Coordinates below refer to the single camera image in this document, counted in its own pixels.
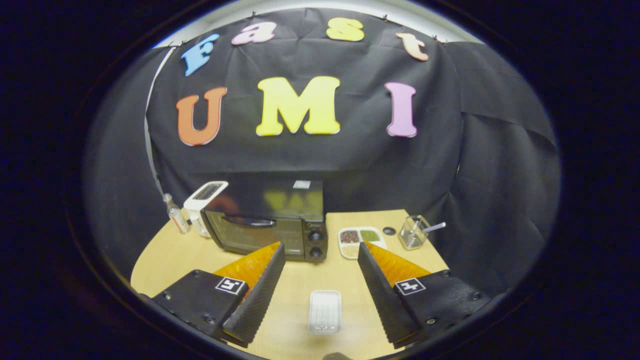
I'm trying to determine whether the clear wire utensil holder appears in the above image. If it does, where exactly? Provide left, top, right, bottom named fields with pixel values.
left=398, top=215, right=431, bottom=251

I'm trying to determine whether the black toaster oven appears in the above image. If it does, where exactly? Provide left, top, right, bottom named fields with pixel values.
left=201, top=179, right=329, bottom=264

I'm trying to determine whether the black backdrop cloth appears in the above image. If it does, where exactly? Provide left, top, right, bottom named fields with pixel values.
left=82, top=7, right=562, bottom=296

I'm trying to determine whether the white divided dish with beans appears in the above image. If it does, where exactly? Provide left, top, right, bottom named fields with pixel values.
left=338, top=226, right=387, bottom=260

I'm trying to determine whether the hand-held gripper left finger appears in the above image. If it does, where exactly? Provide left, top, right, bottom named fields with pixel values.
left=150, top=242, right=287, bottom=349

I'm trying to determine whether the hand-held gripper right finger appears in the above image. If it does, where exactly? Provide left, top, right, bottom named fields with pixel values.
left=357, top=241, right=493, bottom=350

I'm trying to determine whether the white pop-up toaster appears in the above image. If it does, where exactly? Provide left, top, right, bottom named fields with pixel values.
left=183, top=180, right=229, bottom=238

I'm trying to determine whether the clear bottle with orange label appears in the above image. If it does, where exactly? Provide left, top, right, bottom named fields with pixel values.
left=162, top=193, right=191, bottom=235

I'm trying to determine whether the white plastic tray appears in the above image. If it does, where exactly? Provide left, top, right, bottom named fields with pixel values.
left=308, top=289, right=343, bottom=335

